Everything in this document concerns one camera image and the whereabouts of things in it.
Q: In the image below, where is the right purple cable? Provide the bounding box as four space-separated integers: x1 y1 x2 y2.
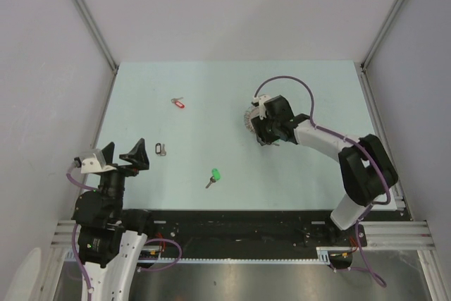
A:
254 75 394 288

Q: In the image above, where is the key with black tag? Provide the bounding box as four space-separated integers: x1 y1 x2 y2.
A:
155 142 166 156

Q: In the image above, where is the slotted cable duct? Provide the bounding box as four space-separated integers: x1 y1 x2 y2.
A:
64 249 351 265

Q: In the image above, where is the key with green tag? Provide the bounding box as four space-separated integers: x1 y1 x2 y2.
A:
205 168 221 189

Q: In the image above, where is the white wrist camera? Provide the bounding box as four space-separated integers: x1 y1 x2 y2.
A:
73 149 116 174
251 94 271 120

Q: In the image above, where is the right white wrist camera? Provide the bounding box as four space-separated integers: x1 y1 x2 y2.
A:
251 94 271 120

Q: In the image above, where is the left frame post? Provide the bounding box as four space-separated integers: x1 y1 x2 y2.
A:
71 0 118 75

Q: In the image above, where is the purple cable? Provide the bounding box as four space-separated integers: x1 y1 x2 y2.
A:
254 75 394 288
66 165 99 295

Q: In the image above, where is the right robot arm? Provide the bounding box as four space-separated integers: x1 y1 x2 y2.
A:
247 95 398 245

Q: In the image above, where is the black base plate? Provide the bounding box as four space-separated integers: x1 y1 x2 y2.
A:
72 209 412 258

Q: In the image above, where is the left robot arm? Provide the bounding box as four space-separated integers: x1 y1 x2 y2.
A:
66 139 156 300

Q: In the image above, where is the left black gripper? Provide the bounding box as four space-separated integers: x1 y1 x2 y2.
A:
99 137 148 219

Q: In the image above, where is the key with red tag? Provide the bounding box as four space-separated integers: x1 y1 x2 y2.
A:
171 97 185 109

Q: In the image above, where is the large metal keyring disc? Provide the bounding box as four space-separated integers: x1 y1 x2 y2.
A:
244 106 259 134

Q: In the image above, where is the right frame post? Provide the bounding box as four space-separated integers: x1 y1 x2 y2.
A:
359 0 407 72

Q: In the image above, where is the frame post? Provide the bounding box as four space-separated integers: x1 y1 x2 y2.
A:
71 0 118 75
359 0 407 72

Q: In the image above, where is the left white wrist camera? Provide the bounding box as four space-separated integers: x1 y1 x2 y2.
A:
73 149 116 174

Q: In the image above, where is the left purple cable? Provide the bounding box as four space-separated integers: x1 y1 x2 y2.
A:
66 165 99 295

